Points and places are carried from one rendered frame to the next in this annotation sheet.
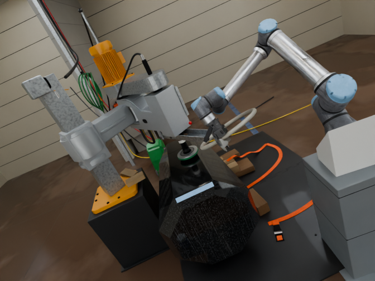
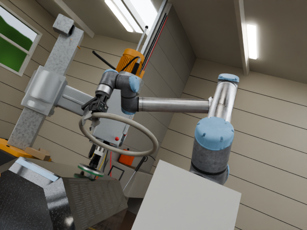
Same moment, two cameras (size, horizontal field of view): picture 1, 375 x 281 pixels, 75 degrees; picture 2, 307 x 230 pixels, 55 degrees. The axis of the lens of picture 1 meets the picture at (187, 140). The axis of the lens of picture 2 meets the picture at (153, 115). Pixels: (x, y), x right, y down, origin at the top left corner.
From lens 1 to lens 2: 130 cm
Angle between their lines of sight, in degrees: 37
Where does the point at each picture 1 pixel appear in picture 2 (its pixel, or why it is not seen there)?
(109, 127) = (72, 99)
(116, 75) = not seen: hidden behind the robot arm
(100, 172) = (26, 117)
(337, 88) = (208, 124)
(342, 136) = (168, 182)
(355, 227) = not seen: outside the picture
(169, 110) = (113, 111)
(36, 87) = (62, 23)
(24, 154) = (40, 134)
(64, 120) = (52, 59)
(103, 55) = (128, 59)
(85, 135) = (50, 79)
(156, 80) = not seen: hidden behind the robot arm
